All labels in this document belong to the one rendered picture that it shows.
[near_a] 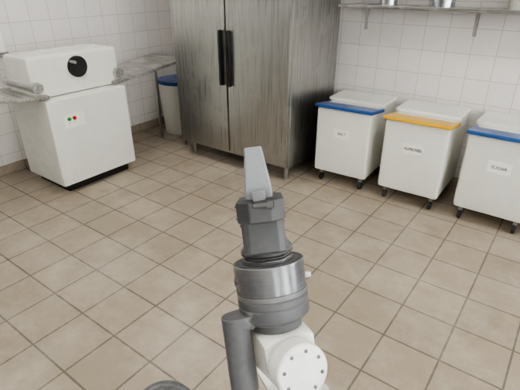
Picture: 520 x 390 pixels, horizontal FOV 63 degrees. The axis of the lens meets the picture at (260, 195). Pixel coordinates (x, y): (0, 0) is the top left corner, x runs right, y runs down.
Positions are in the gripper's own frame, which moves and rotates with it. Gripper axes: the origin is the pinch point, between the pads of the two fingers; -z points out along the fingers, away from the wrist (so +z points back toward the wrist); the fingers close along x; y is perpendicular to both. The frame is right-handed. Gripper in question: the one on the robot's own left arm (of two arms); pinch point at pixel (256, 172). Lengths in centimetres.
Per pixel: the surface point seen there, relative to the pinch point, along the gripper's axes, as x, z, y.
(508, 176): -262, 34, -176
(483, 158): -268, 18, -162
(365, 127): -318, -18, -90
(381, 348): -169, 106, -50
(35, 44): -373, -144, 209
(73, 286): -214, 63, 132
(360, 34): -364, -108, -106
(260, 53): -327, -94, -8
